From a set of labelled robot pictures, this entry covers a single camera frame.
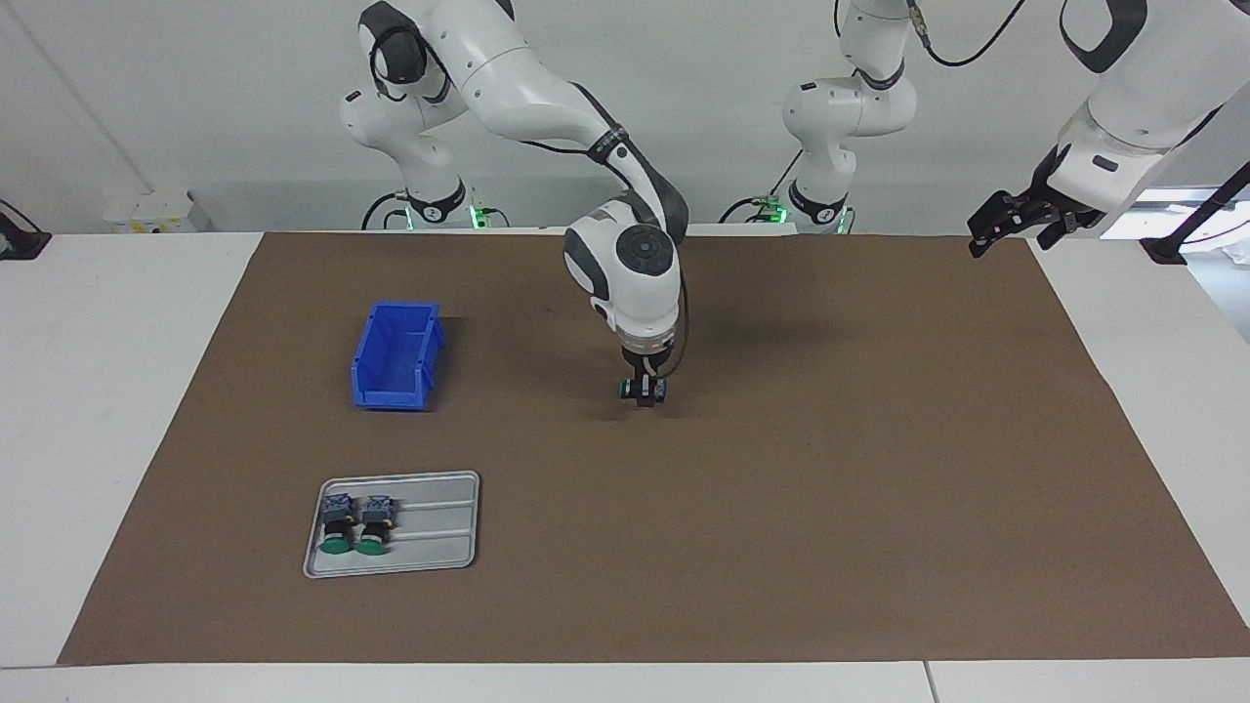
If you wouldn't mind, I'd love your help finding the black clamp stand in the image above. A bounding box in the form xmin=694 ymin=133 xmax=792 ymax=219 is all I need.
xmin=1140 ymin=161 xmax=1250 ymax=267

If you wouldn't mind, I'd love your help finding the brown paper table mat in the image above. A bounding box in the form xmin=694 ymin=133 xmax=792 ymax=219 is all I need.
xmin=57 ymin=232 xmax=1250 ymax=667

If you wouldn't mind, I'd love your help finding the blue plastic storage bin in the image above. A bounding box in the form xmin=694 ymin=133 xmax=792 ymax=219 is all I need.
xmin=351 ymin=301 xmax=446 ymax=412

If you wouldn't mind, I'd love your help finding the silver metal tray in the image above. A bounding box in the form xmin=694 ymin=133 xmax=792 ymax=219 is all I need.
xmin=302 ymin=471 xmax=481 ymax=580

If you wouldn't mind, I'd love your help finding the white box with yellow labels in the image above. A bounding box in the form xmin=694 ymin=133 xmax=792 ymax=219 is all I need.
xmin=103 ymin=188 xmax=212 ymax=235

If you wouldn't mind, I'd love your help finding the black base power cable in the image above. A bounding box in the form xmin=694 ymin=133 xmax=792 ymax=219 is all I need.
xmin=720 ymin=146 xmax=807 ymax=224
xmin=361 ymin=190 xmax=411 ymax=231

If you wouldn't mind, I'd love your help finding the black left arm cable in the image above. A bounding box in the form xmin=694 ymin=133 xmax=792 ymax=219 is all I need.
xmin=903 ymin=0 xmax=1028 ymax=69

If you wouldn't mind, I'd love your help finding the black desk mount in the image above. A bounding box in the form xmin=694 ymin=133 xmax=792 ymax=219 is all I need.
xmin=0 ymin=198 xmax=52 ymax=262

